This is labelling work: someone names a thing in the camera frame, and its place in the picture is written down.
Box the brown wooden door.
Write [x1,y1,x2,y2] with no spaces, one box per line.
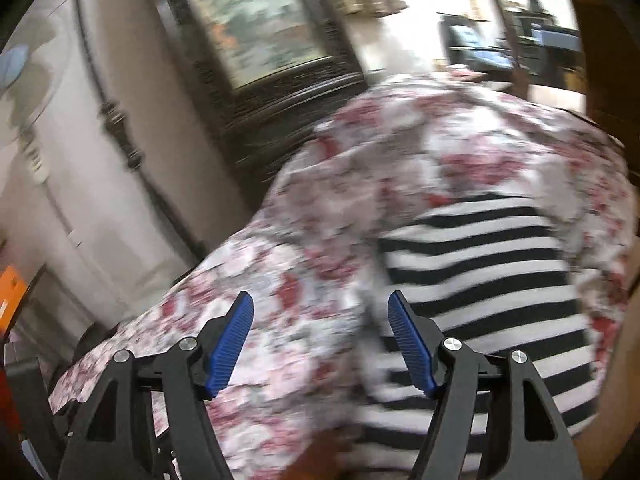
[567,0,640,153]

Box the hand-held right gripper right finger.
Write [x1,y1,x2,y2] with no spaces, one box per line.
[387,290,586,480]

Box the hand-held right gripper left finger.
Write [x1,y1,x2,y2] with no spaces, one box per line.
[59,291,255,480]

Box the orange box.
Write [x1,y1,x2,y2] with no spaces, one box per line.
[0,266,30,337]

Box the red floral bed sheet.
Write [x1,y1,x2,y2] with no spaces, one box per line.
[47,70,635,480]

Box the red object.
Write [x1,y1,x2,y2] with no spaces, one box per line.
[0,360,22,441]

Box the dark wooden cabinet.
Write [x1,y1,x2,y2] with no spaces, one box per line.
[217,72,373,201]

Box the dark framed painting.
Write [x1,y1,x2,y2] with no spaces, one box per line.
[152,0,367,111]

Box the black and white striped shirt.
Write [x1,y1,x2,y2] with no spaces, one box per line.
[350,204,602,480]

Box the cluttered desk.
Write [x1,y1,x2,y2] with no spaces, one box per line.
[437,0,587,92]

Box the black wall pipe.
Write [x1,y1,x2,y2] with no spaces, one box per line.
[70,0,207,261]

